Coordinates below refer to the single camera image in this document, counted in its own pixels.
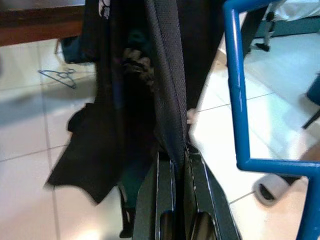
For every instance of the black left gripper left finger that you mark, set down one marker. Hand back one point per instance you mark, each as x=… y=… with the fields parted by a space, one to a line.
x=150 y=205

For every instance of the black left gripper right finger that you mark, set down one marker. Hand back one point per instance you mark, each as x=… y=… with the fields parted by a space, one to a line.
x=205 y=200

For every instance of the black garment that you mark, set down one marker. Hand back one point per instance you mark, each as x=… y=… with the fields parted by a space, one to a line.
x=100 y=150

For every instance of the blue plastic hanger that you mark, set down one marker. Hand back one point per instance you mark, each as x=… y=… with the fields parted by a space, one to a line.
x=236 y=75

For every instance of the thin blue hanger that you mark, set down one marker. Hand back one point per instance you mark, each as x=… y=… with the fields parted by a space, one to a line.
x=63 y=75

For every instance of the white cylindrical roll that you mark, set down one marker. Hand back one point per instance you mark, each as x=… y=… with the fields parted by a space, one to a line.
x=277 y=185

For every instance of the brown wooden table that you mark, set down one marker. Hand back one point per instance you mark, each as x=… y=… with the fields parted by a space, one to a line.
x=37 y=27

